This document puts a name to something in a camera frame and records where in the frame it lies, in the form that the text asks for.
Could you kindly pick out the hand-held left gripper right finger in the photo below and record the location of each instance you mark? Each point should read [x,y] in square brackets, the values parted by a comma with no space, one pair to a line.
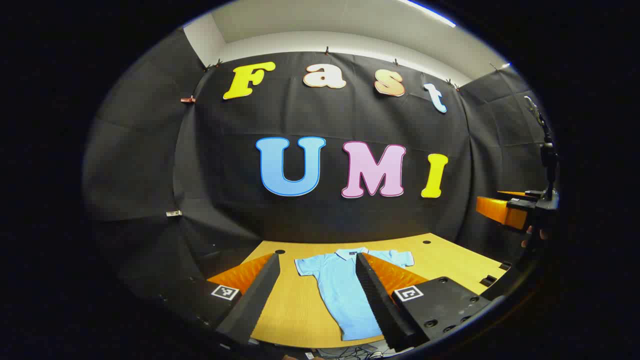
[377,305]

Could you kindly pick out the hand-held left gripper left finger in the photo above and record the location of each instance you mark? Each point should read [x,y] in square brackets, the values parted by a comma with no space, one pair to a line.
[255,300]

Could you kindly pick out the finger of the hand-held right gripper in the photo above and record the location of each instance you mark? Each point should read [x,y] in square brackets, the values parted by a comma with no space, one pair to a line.
[522,194]
[497,209]

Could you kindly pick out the light blue T-shirt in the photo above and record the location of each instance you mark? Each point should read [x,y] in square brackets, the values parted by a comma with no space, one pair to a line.
[340,287]

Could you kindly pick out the silver clamp clip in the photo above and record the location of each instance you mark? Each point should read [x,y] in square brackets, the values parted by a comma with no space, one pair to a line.
[174,213]

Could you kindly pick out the black backdrop cloth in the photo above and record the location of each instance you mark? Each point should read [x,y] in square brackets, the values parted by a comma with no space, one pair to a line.
[225,160]

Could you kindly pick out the orange clamp clip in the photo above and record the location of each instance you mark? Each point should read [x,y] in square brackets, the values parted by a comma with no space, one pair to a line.
[188,99]

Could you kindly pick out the black table bracket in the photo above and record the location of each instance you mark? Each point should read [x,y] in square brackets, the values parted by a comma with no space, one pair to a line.
[505,265]
[488,280]

